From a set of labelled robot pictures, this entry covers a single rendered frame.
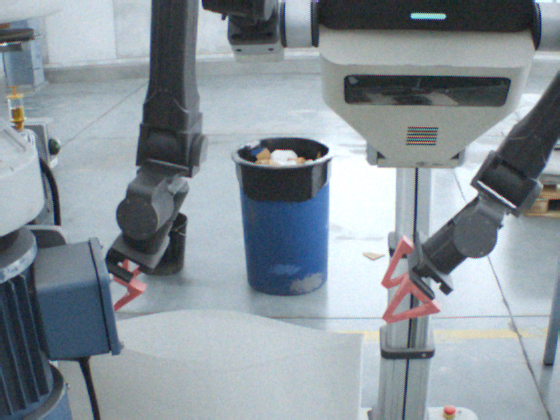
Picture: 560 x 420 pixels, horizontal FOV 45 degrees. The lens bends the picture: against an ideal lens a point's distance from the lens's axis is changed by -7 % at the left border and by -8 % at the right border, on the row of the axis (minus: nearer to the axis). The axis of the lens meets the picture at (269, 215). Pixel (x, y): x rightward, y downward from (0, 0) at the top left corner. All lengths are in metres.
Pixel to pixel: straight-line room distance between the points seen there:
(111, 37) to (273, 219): 6.52
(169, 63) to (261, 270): 2.56
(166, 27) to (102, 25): 8.63
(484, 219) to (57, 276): 0.50
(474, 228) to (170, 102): 0.40
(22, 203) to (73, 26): 9.00
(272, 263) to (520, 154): 2.48
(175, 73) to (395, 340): 0.98
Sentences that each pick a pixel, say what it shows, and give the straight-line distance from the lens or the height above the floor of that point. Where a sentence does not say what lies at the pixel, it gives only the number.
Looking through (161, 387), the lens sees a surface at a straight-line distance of 1.03.
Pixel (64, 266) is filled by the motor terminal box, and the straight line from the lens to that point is 0.68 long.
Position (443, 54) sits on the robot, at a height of 1.40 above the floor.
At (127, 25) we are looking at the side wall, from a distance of 9.34.
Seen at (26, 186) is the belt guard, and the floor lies 1.40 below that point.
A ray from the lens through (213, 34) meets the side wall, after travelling 9.08.
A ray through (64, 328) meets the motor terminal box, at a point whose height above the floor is 1.26.
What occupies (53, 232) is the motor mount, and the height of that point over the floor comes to 1.31.
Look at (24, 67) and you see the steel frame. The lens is 9.70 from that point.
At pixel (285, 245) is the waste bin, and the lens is 3.24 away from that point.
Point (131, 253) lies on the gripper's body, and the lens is 0.96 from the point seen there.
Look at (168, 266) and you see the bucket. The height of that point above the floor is 0.05.
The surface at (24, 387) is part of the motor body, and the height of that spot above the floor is 1.20.
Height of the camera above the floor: 1.58
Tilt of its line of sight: 21 degrees down
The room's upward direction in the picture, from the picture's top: 2 degrees counter-clockwise
